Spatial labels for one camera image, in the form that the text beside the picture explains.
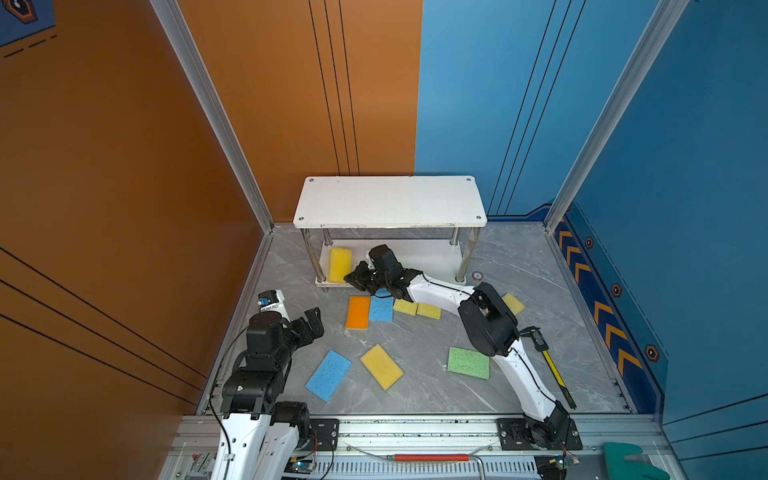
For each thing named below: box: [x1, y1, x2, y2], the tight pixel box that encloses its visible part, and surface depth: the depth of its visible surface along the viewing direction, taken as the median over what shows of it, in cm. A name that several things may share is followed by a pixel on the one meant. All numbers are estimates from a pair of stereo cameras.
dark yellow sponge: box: [360, 343, 404, 392], surface depth 84 cm
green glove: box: [604, 442, 671, 480], surface depth 70 cm
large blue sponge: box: [305, 350, 352, 402], surface depth 83 cm
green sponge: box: [447, 346, 491, 380], surface depth 84 cm
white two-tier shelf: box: [293, 176, 487, 287], surface depth 81 cm
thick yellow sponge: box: [328, 248, 352, 284], surface depth 96 cm
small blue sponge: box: [370, 295, 394, 322], surface depth 96 cm
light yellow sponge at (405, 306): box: [393, 298, 418, 316], surface depth 96 cm
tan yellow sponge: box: [502, 292, 526, 316], surface depth 98 cm
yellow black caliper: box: [519, 326, 577, 410], surface depth 89 cm
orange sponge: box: [345, 296, 370, 330], surface depth 95 cm
